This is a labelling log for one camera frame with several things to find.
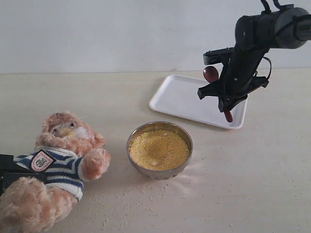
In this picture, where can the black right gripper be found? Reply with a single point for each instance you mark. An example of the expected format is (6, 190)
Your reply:
(240, 79)

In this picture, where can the dark red wooden spoon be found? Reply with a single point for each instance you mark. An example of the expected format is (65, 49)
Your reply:
(211, 74)

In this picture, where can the tan teddy bear striped sweater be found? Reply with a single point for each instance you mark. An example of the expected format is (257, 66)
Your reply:
(68, 152)

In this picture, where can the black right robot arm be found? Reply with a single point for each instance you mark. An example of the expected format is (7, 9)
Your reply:
(254, 37)

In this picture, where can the white rectangular plastic tray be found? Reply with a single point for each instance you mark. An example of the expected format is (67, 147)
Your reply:
(177, 96)

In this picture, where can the steel bowl of yellow grain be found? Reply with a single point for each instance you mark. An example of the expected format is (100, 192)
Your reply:
(159, 150)

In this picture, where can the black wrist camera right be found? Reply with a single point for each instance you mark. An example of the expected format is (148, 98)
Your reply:
(223, 56)

